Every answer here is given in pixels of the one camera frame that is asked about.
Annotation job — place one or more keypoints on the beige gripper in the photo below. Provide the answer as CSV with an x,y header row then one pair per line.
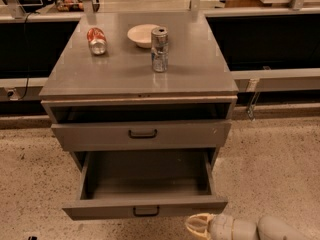
x,y
220,228

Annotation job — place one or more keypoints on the grey drawer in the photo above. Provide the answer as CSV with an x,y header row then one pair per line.
x,y
142,135
147,183

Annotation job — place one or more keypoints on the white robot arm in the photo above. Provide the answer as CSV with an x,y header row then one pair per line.
x,y
226,227

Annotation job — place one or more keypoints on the grey top drawer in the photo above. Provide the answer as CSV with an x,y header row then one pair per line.
x,y
142,135

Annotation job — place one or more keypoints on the grey drawer cabinet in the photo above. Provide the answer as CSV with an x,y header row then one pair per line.
x,y
121,86

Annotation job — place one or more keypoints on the silver upright soda can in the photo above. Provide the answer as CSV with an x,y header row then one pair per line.
x,y
159,49

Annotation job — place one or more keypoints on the white bowl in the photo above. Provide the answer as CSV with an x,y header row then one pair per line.
x,y
141,35

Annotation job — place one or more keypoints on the red crushed soda can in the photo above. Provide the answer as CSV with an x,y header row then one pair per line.
x,y
96,41

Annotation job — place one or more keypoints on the metal bracket on rail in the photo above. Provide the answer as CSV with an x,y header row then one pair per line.
x,y
252,88

